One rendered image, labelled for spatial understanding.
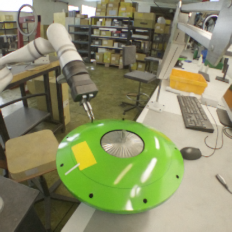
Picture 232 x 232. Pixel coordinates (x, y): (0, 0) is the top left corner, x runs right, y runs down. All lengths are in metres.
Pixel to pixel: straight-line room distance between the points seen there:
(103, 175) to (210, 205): 0.37
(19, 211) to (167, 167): 0.45
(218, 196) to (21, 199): 0.64
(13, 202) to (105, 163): 0.38
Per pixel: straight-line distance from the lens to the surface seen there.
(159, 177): 0.34
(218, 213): 0.57
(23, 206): 0.59
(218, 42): 0.22
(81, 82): 0.49
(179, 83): 1.39
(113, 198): 0.31
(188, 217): 0.51
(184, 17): 0.65
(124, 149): 0.36
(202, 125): 0.90
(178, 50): 0.64
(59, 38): 0.60
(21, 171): 1.02
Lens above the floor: 1.33
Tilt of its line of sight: 31 degrees down
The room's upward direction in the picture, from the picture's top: 5 degrees clockwise
